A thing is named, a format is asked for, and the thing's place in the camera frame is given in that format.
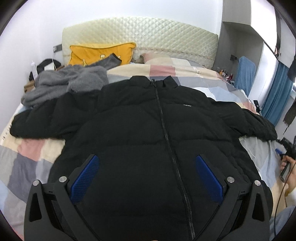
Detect white bottle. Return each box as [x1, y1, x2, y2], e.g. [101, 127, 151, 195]
[31, 61, 38, 80]

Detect black puffer jacket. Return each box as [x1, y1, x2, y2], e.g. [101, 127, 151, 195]
[10, 76, 277, 240]

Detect blue curtain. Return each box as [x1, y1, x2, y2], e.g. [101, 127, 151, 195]
[262, 62, 294, 126]

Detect patchwork checked duvet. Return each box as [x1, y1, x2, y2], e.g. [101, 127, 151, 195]
[1, 56, 286, 239]

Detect yellow pillow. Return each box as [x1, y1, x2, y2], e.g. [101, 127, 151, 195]
[68, 42, 137, 66]

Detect pink patterned pillow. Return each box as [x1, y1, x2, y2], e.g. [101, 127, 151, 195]
[140, 53, 170, 64]

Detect grey wardrobe cabinet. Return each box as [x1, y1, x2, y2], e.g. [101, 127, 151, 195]
[211, 0, 290, 105]

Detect wooden nightstand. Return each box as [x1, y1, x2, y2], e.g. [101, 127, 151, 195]
[23, 80, 35, 93]

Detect black tripod stand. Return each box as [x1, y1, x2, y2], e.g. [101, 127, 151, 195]
[253, 100, 261, 115]

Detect black bag on nightstand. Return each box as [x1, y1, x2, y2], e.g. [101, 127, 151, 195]
[29, 58, 62, 81]

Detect right hand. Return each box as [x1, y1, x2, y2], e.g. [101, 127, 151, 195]
[280, 155, 295, 197]

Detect blue towel on chair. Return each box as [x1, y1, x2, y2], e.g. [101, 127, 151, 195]
[234, 56, 256, 96]

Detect grey fleece garment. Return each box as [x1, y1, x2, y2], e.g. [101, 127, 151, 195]
[21, 53, 122, 107]

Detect cream quilted headboard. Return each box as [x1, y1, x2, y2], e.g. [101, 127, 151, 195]
[62, 18, 218, 69]

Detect wall socket panel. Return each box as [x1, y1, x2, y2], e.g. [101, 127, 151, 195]
[53, 44, 62, 53]

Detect blue jeans legs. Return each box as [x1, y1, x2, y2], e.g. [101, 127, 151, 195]
[269, 206, 295, 240]

